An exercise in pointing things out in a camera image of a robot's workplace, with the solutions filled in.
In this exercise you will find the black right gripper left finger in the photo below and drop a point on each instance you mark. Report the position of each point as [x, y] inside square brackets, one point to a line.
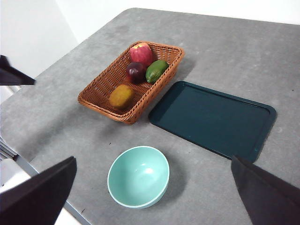
[35, 201]

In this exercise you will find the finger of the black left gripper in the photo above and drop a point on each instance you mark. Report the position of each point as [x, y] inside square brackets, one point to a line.
[11, 77]

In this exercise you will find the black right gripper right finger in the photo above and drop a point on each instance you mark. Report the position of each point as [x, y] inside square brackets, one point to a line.
[272, 201]

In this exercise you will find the teal ceramic bowl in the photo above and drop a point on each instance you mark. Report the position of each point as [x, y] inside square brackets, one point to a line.
[138, 175]

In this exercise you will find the brown wicker basket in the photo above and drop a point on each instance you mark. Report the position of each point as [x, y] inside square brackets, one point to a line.
[100, 89]

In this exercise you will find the dark green rectangular tray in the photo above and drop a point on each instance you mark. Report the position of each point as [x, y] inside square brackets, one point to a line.
[211, 117]

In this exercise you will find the dark purple plum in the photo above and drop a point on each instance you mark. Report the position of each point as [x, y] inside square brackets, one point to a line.
[136, 72]

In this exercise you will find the red apple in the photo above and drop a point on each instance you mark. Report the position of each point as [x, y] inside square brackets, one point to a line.
[140, 55]

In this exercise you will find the green avocado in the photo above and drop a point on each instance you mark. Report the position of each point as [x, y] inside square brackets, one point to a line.
[155, 71]

